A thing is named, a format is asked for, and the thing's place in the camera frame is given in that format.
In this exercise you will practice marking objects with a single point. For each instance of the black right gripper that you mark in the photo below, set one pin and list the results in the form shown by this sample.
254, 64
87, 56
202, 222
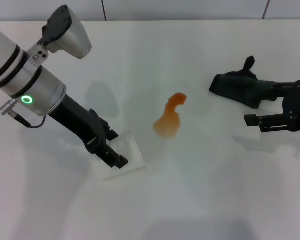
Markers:
298, 110

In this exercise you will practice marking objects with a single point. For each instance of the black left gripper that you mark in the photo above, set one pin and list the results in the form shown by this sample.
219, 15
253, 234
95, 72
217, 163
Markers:
77, 117

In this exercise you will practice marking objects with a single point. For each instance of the brown water stain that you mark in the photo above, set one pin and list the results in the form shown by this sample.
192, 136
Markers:
168, 121

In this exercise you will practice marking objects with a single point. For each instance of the dark blue rag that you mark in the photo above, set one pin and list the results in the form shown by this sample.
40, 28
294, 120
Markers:
236, 87

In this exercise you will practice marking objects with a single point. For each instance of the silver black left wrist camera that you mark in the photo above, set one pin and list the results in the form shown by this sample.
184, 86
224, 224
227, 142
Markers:
67, 32

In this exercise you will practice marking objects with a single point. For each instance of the white plastic cup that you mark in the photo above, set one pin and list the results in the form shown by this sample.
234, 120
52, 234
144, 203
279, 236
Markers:
132, 155

